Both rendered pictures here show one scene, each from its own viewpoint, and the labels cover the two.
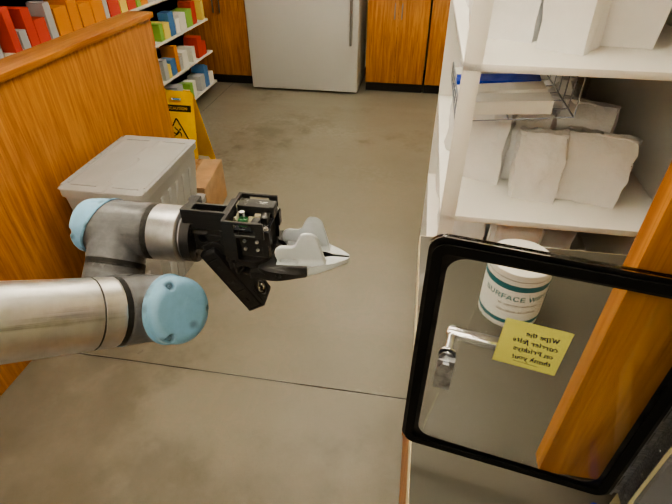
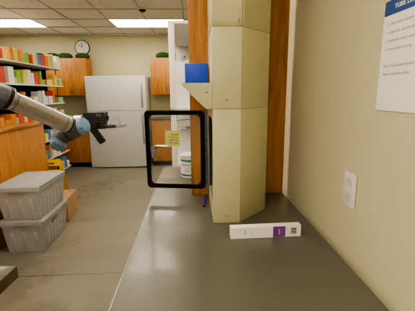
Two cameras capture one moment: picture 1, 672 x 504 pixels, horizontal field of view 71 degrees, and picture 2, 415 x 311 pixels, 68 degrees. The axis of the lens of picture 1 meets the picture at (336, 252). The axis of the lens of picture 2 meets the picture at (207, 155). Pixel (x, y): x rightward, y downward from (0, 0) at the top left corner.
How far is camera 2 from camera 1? 1.16 m
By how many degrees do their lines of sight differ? 28
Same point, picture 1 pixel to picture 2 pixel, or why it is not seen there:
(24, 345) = (54, 117)
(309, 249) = (116, 120)
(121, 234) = not seen: hidden behind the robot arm
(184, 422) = (54, 294)
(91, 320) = (65, 118)
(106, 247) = not seen: hidden behind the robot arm
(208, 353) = (68, 268)
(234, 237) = (96, 117)
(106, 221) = not seen: hidden behind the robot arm
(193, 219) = (86, 115)
